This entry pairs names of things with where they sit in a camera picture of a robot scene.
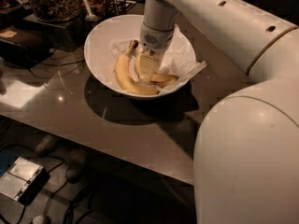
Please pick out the grey shoe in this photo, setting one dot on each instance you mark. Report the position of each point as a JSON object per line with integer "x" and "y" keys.
{"x": 47, "y": 144}
{"x": 77, "y": 161}

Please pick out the black device on table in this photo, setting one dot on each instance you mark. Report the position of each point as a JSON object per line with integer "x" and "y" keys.
{"x": 24, "y": 48}

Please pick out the yellow banana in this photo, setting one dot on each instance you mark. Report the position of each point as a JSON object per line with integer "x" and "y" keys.
{"x": 162, "y": 80}
{"x": 123, "y": 77}

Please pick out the left grey shoe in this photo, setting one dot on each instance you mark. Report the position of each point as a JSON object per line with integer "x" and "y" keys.
{"x": 47, "y": 144}

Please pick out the silver electronics box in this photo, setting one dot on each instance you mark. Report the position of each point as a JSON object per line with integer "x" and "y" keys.
{"x": 22, "y": 181}

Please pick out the metal scoop spoon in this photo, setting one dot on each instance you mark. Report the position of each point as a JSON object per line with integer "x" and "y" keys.
{"x": 90, "y": 17}

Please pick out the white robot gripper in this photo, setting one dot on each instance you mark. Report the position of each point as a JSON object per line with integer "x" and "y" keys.
{"x": 155, "y": 41}

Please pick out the glass jar of nuts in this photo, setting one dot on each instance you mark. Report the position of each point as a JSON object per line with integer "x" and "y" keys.
{"x": 55, "y": 10}

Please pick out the white ceramic bowl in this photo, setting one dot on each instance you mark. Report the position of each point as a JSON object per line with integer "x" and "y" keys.
{"x": 98, "y": 50}

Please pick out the blue box on floor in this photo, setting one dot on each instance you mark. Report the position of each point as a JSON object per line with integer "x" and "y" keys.
{"x": 7, "y": 158}

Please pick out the black wire basket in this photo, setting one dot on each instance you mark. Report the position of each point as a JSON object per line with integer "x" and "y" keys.
{"x": 118, "y": 8}

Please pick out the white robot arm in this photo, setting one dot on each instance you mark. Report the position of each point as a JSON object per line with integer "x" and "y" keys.
{"x": 246, "y": 154}

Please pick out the right grey shoe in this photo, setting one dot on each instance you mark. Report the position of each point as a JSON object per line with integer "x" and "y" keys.
{"x": 77, "y": 161}

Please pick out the metal stand block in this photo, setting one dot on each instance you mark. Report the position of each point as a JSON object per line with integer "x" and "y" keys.
{"x": 65, "y": 36}

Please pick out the white paper liner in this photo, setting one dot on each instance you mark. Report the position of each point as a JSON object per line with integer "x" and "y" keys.
{"x": 179, "y": 60}

